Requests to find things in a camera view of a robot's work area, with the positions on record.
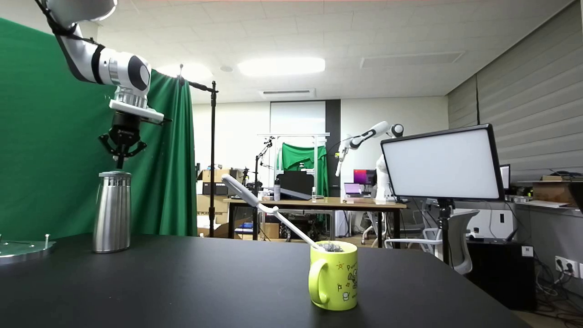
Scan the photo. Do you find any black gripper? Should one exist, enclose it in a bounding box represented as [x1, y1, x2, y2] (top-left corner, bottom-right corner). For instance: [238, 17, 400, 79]
[98, 112, 145, 159]

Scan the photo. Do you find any metal base plate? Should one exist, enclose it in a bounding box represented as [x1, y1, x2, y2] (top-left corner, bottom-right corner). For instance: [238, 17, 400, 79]
[0, 234, 54, 263]

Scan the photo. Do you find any green backdrop curtain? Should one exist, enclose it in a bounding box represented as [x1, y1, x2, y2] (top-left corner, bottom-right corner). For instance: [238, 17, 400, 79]
[0, 19, 194, 240]

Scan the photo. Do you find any white computer monitor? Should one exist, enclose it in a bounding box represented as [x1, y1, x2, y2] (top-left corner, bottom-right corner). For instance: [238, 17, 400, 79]
[380, 125, 502, 201]

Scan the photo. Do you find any silver jar with knob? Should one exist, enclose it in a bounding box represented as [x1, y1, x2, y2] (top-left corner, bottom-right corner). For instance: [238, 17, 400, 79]
[92, 172, 130, 254]

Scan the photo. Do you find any wooden background desk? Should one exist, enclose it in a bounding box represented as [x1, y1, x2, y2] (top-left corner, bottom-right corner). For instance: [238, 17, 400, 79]
[227, 198, 407, 249]

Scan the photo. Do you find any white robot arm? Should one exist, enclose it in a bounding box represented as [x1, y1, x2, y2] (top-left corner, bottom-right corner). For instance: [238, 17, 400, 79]
[34, 0, 163, 163]

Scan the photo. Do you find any white office chair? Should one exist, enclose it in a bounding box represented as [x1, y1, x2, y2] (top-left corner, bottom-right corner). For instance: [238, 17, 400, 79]
[384, 210, 477, 276]

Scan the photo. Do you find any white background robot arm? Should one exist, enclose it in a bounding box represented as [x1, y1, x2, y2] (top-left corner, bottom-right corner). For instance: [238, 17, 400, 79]
[334, 121, 404, 205]

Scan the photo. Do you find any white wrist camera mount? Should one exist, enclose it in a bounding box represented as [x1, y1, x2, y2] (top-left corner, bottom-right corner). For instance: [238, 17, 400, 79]
[108, 88, 163, 125]

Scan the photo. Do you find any small green background screen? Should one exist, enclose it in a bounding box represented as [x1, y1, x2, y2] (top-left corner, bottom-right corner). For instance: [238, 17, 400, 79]
[276, 145, 329, 196]

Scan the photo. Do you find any lime green mug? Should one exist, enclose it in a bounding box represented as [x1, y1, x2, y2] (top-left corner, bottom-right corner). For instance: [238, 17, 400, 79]
[307, 241, 358, 312]

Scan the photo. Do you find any black computer tower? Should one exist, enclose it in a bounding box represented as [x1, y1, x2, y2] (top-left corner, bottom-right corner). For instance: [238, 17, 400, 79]
[467, 241, 537, 311]

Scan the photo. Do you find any black backdrop stand pole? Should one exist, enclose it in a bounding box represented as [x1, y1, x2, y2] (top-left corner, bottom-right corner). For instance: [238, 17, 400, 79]
[187, 81, 218, 238]

